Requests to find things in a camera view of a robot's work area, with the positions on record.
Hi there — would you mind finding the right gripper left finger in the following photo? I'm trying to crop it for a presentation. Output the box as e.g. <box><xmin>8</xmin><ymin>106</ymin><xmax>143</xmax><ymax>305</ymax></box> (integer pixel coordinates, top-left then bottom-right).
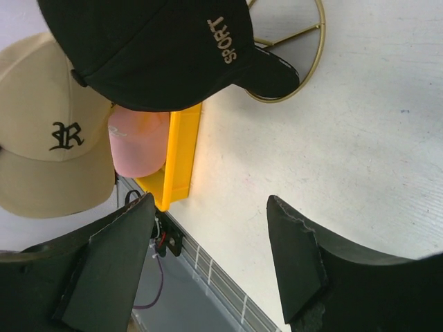
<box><xmin>1</xmin><ymin>194</ymin><xmax>155</xmax><ymax>331</ymax></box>

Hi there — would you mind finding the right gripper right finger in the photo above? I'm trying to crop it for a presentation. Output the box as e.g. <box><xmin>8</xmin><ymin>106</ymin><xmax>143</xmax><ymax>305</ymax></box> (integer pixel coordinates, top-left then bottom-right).
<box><xmin>266</xmin><ymin>195</ymin><xmax>442</xmax><ymax>331</ymax></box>

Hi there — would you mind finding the beige baseball cap black R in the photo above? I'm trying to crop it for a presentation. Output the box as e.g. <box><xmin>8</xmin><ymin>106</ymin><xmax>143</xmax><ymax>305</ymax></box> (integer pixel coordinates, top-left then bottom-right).
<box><xmin>1</xmin><ymin>33</ymin><xmax>115</xmax><ymax>219</ymax></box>

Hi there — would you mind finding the black baseball cap gold R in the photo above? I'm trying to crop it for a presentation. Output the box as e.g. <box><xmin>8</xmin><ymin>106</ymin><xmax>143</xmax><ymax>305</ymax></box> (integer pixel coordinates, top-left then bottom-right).
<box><xmin>38</xmin><ymin>0</ymin><xmax>300</xmax><ymax>112</ymax></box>

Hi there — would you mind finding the yellow plastic tray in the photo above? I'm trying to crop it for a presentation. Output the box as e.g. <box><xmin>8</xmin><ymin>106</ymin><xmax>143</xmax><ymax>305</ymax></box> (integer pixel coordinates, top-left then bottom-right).
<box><xmin>135</xmin><ymin>103</ymin><xmax>203</xmax><ymax>212</ymax></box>

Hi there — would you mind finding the pink baseball cap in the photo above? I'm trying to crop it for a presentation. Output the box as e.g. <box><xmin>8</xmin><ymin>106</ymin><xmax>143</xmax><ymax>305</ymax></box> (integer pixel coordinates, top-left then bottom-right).
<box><xmin>108</xmin><ymin>105</ymin><xmax>170</xmax><ymax>178</ymax></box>

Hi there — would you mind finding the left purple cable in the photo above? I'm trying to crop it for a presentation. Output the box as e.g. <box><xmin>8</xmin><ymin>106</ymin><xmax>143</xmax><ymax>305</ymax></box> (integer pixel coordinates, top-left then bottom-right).
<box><xmin>133</xmin><ymin>255</ymin><xmax>163</xmax><ymax>311</ymax></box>

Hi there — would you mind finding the aluminium front rail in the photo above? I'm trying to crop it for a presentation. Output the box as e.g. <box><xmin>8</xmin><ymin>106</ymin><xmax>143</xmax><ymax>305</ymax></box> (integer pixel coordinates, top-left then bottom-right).
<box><xmin>132</xmin><ymin>212</ymin><xmax>279</xmax><ymax>331</ymax></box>

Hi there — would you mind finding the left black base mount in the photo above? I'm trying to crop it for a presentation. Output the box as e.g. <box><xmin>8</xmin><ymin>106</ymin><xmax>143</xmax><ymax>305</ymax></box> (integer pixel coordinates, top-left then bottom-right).
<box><xmin>152</xmin><ymin>210</ymin><xmax>184</xmax><ymax>257</ymax></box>

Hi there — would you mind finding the gold wire hat stand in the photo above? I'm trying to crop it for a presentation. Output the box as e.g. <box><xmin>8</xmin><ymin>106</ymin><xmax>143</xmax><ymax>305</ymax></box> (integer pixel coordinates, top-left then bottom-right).
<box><xmin>246</xmin><ymin>1</ymin><xmax>326</xmax><ymax>104</ymax></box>

